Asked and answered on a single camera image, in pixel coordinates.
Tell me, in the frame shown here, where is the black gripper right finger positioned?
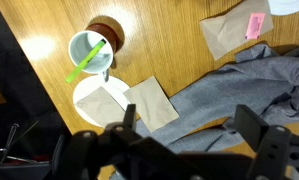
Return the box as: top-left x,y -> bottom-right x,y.
234,104 -> 299,180

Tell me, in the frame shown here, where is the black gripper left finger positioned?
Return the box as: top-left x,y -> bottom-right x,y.
53,103 -> 190,180

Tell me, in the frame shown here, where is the yellow-green pen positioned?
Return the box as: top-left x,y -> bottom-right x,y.
65,38 -> 108,84

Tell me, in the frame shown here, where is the maroon mug white inside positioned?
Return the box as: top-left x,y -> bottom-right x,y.
67,22 -> 126,83

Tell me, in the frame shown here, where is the beige paper napkin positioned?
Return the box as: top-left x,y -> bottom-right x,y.
74,85 -> 127,129
122,75 -> 180,133
199,0 -> 275,62

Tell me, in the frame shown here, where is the grey sweater garment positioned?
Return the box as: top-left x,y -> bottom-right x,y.
108,43 -> 299,180

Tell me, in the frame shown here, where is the white round plate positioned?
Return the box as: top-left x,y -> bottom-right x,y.
267,0 -> 299,17
72,74 -> 133,128

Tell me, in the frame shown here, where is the pink sticky note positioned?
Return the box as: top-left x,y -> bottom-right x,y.
244,12 -> 267,41

